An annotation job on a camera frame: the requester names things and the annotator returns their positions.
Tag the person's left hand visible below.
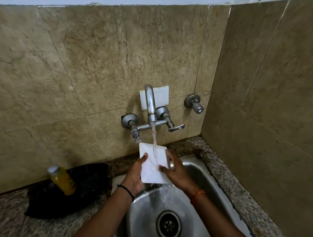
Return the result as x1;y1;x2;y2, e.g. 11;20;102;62
121;153;149;196

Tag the person's right hand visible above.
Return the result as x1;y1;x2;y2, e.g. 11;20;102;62
159;149;197;192

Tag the white square plate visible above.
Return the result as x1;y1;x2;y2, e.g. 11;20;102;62
139;142;171;184

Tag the person's left forearm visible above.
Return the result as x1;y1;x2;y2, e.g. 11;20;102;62
75;184;134;237

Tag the person's right forearm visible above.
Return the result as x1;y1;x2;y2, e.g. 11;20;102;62
190;188;247;237

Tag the black wrist thread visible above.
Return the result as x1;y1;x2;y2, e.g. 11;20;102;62
117;184;135;203

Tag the stainless steel sink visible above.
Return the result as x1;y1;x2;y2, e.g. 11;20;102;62
111;154;253;237

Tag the orange wrist thread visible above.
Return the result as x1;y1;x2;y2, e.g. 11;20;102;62
190;190;206;200

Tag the sink drain strainer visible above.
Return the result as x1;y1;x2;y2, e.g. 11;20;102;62
156;210;182;237

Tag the black cloth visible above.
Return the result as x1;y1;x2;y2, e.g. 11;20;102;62
24;163;109;219

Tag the yellow liquid bottle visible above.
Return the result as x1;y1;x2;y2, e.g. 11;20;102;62
47;166;76;196

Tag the chrome wall mixer tap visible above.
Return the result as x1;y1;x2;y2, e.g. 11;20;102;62
121;84;185;144

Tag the white wall switch plate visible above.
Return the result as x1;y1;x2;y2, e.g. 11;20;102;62
139;86;169;111

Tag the chrome wall stop valve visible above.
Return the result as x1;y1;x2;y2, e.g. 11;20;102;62
184;94;204;114

